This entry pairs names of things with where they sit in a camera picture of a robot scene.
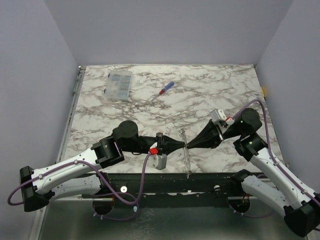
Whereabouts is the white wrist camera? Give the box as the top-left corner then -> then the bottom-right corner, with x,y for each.
209,109 -> 235,128
147,147 -> 167,170

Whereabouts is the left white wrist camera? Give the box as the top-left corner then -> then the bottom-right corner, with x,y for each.
147,147 -> 167,170

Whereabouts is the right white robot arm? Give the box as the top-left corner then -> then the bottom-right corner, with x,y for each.
186,108 -> 320,237

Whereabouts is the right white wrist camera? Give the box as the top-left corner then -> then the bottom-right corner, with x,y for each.
209,109 -> 235,128

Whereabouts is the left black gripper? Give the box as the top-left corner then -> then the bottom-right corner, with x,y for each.
122,133 -> 185,157

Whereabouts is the clear plastic organizer box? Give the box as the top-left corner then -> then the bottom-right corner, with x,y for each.
103,70 -> 133,101

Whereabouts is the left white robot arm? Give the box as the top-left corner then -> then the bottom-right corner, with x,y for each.
7,120 -> 186,212

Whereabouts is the aluminium side rail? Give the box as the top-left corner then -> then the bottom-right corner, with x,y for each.
55,66 -> 87,164

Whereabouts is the blue red screwdriver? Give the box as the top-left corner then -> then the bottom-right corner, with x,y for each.
153,81 -> 175,100

